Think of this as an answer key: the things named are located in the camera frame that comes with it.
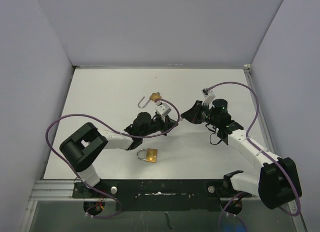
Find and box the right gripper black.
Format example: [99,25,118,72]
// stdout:
[181,100,219,126]

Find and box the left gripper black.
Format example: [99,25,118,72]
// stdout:
[140,115,178,137]

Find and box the brass padlock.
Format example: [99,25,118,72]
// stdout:
[136,148,158,163]
[137,92,161,109]

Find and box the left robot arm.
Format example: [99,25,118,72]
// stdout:
[59,112,177,197]

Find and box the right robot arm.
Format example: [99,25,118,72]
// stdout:
[181,99,302,209]

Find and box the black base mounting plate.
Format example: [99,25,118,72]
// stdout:
[72,179,237,215]

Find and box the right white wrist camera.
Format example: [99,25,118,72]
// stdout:
[201,88,216,106]

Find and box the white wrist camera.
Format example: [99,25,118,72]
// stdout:
[155,101,171,117]
[201,88,216,106]

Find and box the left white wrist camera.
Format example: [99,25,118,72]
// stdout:
[155,101,171,117]

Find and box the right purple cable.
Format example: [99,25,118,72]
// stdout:
[204,81,302,232]

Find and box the purple cable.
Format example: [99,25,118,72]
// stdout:
[45,98,181,219]
[204,81,302,232]

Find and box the aluminium right rail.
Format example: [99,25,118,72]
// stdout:
[243,64,275,153]

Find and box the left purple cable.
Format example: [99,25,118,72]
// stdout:
[45,98,181,219]

